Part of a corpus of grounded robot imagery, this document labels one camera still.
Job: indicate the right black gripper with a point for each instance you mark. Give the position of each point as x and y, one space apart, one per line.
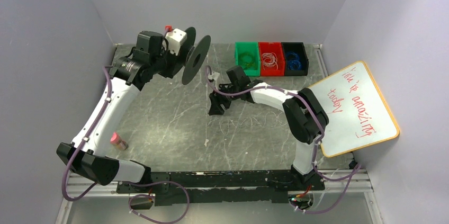
222 93

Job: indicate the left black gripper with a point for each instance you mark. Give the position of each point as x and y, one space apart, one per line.
170 66

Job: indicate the black cable spool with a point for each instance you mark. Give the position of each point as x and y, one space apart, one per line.
192 56

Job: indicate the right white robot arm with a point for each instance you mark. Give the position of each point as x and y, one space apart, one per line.
306 117

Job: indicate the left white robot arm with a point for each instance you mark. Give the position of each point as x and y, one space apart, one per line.
163 54

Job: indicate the green plastic bin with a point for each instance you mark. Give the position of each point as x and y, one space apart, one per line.
247 57

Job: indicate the red plastic bin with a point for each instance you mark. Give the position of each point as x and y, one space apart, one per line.
272 59

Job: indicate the black plastic bin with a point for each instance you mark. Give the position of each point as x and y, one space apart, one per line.
296 60

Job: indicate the pink capped small bottle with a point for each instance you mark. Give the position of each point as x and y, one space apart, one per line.
118 142

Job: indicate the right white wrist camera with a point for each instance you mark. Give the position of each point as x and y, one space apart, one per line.
213 77

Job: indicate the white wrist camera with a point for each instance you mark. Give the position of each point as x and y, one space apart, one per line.
173 39
213 77

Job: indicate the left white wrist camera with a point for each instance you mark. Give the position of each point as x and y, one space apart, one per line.
173 39

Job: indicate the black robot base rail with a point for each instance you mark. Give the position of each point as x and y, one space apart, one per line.
276 186

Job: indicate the whiteboard with wooden frame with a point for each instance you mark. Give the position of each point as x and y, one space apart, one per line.
358 114

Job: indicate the aluminium extrusion frame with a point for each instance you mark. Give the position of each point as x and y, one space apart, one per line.
336 181

